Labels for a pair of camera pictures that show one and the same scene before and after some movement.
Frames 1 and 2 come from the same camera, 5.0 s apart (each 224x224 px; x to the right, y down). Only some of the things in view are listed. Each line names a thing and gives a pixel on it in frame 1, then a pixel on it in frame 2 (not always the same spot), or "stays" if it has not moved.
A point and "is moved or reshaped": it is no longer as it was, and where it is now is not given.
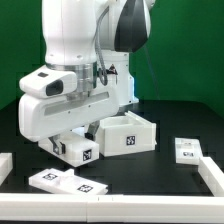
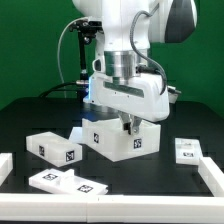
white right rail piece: [212, 175] stays
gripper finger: [57, 146] -> [126, 120]
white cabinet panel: [56, 180] stays
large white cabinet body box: [128, 134] is moved or reshaped
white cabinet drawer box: [79, 150] is moved or reshaped
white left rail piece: [6, 165] stays
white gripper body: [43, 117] -> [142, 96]
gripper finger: [92, 128] -> [135, 122]
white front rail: [106, 208] stays
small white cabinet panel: [188, 151] stays
